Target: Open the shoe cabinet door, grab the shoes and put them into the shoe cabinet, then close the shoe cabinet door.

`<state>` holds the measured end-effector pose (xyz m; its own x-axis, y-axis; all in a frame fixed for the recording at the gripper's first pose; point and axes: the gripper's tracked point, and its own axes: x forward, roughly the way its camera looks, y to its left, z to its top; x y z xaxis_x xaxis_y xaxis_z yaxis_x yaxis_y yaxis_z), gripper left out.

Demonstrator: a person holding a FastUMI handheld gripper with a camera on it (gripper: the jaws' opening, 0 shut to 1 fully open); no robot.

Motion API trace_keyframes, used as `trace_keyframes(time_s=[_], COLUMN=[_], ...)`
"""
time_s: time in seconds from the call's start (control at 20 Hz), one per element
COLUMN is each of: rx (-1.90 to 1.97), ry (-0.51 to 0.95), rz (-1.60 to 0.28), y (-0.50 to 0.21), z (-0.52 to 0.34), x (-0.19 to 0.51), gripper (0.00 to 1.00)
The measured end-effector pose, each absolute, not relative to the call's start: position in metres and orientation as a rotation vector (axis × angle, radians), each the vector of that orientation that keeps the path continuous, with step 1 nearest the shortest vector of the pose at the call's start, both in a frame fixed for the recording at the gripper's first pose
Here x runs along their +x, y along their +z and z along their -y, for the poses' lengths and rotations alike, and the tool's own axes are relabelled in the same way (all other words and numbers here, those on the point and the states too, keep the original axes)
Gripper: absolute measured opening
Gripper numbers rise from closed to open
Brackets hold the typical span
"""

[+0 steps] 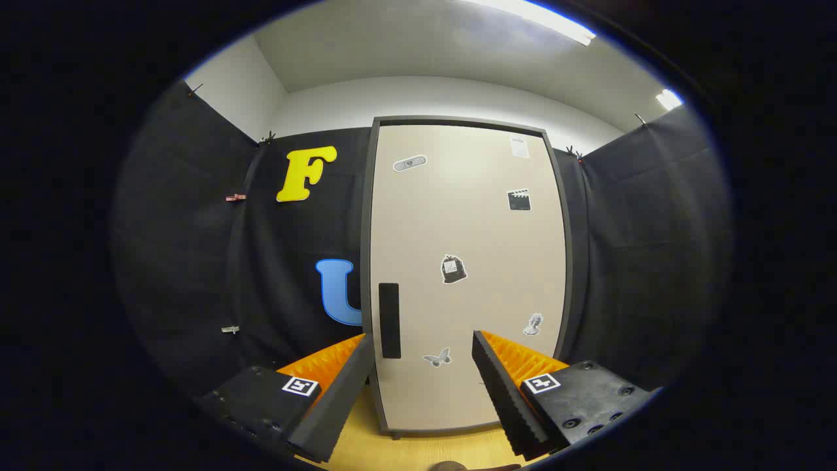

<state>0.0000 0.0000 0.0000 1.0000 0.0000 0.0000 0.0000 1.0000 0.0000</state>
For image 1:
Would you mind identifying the black door handle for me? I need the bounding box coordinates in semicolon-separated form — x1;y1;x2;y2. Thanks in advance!
379;283;401;359

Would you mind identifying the beige shoe cabinet door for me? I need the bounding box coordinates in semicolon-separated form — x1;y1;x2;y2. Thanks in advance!
370;124;567;432

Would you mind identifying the black backdrop cloth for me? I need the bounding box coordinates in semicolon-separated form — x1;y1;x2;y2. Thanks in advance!
111;82;733;401

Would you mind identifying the long ceiling light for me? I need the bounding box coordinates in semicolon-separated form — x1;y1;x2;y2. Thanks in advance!
458;0;597;46

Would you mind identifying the grey shoe cabinet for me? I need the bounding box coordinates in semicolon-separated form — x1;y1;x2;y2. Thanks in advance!
361;116;575;440

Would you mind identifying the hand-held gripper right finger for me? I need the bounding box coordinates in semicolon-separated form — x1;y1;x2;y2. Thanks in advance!
472;330;661;462

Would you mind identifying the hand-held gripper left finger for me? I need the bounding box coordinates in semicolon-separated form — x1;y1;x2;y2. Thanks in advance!
196;334;375;464

